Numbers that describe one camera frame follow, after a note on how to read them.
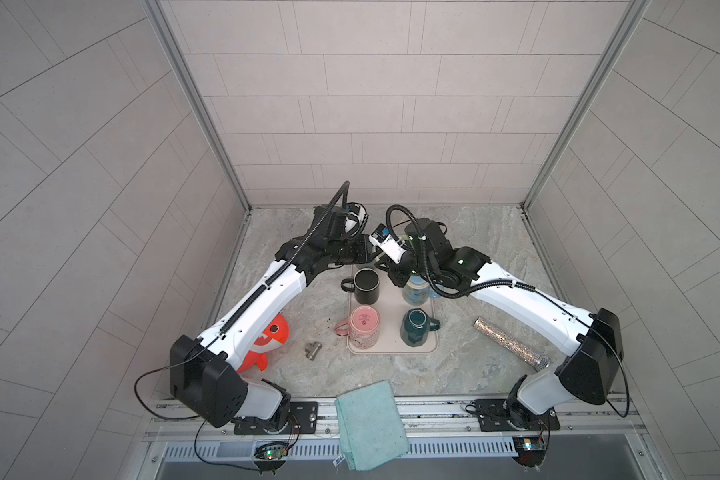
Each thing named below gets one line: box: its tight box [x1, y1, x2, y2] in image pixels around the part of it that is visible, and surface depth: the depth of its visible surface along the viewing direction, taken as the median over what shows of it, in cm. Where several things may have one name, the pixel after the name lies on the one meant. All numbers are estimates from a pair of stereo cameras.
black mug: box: [341, 267, 381, 306], surface depth 88 cm
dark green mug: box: [400, 308, 441, 347], surface depth 79 cm
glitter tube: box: [473, 317, 551, 371], surface depth 84 cm
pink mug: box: [334, 305, 381, 349], surface depth 78 cm
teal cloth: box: [335, 380, 409, 471], surface depth 71 cm
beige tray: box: [346, 271, 438, 354], surface depth 83 cm
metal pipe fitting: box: [305, 341, 323, 361], surface depth 82 cm
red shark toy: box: [237, 314, 290, 374], surface depth 78 cm
